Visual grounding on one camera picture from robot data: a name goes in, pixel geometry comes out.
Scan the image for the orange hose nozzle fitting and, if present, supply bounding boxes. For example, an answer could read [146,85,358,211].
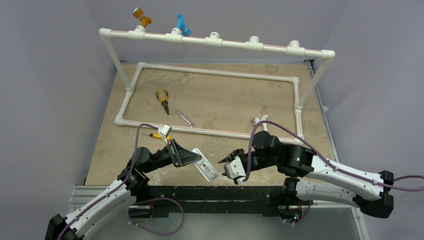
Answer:
[132,7,153,28]

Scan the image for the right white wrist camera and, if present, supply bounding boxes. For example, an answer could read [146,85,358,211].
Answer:
[222,156,247,185]

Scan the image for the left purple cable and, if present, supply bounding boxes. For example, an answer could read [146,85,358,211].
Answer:
[55,123,186,240]

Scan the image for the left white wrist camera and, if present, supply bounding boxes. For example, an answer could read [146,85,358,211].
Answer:
[157,124,172,142]

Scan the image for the white PVC tap fitting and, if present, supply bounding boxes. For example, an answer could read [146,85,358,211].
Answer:
[251,115,269,132]

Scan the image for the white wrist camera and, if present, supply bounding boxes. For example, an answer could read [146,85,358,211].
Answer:
[222,156,247,185]
[157,124,172,142]

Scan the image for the silver open-end wrench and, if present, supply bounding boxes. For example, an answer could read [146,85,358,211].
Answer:
[175,109,196,128]

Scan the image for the yellow handled pliers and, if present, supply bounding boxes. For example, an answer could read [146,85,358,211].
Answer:
[156,88,170,116]

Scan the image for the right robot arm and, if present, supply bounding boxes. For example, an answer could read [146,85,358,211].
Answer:
[219,131,394,219]

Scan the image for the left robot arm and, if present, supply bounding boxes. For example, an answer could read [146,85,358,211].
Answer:
[45,139,204,240]

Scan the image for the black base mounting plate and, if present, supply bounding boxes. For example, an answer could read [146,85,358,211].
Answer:
[116,185,315,220]

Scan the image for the yellow handled screwdriver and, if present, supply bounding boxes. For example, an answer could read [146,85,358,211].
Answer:
[141,132,171,141]

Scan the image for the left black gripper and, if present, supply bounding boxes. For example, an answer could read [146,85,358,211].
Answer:
[142,138,201,174]

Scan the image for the white remote control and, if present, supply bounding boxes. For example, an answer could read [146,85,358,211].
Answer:
[192,148,219,183]

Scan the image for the blue hose nozzle fitting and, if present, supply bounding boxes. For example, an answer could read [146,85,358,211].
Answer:
[176,13,192,37]

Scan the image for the aluminium extrusion rail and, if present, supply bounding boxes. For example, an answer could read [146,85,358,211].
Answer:
[67,184,363,210]

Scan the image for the white PVC pipe frame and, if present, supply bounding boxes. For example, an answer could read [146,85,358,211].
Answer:
[99,26,336,145]

